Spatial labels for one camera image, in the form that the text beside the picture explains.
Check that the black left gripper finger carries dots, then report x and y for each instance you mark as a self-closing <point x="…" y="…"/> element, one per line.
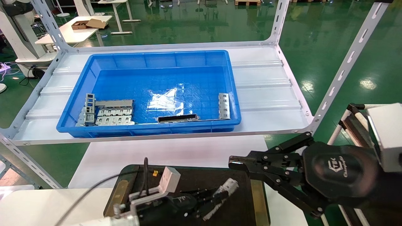
<point x="204" y="209"/>
<point x="202" y="194"/>

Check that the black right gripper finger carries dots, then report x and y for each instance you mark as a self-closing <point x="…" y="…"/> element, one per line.
<point x="270" y="160"/>
<point x="292" y="188"/>

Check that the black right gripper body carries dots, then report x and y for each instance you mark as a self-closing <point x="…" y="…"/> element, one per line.
<point x="339" y="171"/>

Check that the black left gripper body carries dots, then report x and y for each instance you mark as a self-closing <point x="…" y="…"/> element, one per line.
<point x="166" y="208"/>

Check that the small grey metal part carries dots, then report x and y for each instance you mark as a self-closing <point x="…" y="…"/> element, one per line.
<point x="229" y="185"/>

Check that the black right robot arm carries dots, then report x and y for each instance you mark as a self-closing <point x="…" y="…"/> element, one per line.
<point x="391" y="191"/>

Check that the black container with brass edges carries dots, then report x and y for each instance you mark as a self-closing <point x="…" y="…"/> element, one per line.
<point x="194" y="179"/>

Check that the grey slotted metal part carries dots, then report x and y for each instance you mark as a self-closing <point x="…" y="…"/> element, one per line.
<point x="114" y="120"/>
<point x="114" y="112"/>
<point x="224" y="106"/>

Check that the long dark metal part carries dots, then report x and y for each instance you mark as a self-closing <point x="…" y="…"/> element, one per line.
<point x="177" y="118"/>

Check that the long grey metal part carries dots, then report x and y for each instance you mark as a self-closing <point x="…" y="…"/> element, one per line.
<point x="114" y="103"/>

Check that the white metal shelf board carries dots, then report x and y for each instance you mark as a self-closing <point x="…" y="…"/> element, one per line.
<point x="267" y="94"/>

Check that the white perforated shelf upright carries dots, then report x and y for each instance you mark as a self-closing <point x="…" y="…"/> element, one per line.
<point x="280" y="15"/>
<point x="25" y="161"/>
<point x="47" y="22"/>
<point x="351" y="56"/>

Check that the blue plastic bin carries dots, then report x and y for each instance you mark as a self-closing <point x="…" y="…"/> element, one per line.
<point x="141" y="81"/>

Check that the wooden pallet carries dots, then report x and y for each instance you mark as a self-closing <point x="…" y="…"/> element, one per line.
<point x="248" y="2"/>

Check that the open cardboard box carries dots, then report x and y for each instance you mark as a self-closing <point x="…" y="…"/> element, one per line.
<point x="89" y="24"/>

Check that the white machine base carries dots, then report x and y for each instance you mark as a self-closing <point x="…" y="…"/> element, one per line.
<point x="19" y="37"/>

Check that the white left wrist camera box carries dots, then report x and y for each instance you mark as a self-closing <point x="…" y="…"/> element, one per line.
<point x="169" y="180"/>

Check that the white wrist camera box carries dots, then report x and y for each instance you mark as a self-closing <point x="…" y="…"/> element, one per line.
<point x="388" y="135"/>
<point x="169" y="180"/>

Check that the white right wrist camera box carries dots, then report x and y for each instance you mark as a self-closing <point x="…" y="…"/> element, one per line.
<point x="388" y="135"/>

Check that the small grey metal bracket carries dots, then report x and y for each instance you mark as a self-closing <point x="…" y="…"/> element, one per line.
<point x="80" y="120"/>

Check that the grey metal frame part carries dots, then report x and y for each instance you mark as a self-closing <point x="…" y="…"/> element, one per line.
<point x="89" y="108"/>

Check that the white desk with frame legs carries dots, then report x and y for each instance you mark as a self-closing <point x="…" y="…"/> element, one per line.
<point x="117" y="15"/>

